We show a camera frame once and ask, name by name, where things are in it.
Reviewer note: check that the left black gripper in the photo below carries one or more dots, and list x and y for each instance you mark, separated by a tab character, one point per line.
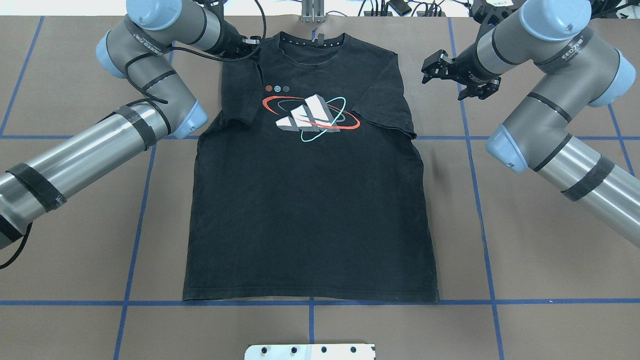
228	41

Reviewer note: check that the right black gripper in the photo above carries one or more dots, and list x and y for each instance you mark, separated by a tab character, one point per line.
469	71

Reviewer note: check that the black graphic t-shirt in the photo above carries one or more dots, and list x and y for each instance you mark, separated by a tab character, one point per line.
308	184

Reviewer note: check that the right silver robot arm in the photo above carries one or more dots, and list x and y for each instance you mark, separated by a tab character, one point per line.
580	70

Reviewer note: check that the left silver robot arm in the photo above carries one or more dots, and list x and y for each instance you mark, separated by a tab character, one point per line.
136	50

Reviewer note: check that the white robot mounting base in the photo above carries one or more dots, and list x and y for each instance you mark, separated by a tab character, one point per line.
320	351

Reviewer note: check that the aluminium frame post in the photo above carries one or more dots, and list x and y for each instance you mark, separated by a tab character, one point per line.
313	11

